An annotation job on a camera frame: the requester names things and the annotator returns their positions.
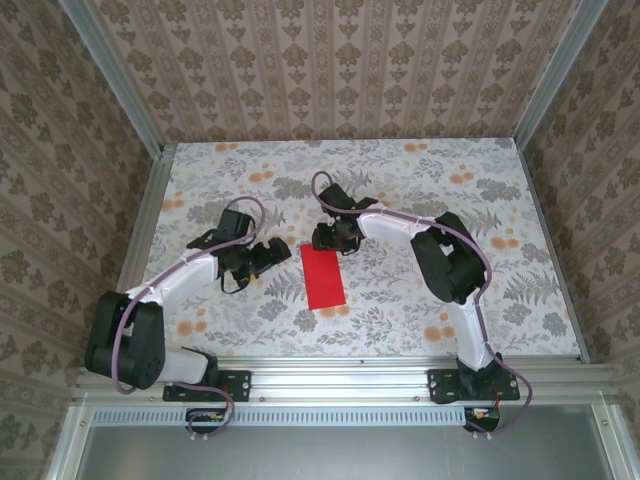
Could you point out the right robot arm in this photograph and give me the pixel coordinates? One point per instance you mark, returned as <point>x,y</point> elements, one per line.
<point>385,227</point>

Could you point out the black connector board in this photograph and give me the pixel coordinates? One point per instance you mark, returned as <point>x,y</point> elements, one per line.
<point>197,426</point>
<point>481,426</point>

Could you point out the red paper sheet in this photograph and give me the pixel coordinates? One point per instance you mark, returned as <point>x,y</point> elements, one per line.
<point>324,280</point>

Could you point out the aluminium frame post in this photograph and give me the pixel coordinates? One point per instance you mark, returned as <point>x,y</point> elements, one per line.
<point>119,80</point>
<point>554,75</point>

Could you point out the aluminium side rail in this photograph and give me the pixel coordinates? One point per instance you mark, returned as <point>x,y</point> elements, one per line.
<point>145,220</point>
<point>553,250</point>

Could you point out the long aluminium frame rail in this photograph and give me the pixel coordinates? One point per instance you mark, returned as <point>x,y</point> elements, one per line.
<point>340,380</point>

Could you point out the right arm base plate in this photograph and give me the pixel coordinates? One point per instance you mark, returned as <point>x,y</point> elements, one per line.
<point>440,387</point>

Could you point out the floral table mat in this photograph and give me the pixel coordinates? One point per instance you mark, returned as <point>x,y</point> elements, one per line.
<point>425,165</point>

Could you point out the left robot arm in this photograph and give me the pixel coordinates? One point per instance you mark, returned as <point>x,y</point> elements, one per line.
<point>180,280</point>

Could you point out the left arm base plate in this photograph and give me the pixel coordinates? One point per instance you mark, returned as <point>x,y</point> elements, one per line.
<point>240,385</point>

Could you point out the short aluminium frame rail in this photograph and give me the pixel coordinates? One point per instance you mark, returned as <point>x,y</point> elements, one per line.
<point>67,445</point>
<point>611,445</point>

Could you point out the grey metal sheet panel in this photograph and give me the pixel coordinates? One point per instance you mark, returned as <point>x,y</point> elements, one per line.
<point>340,455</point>

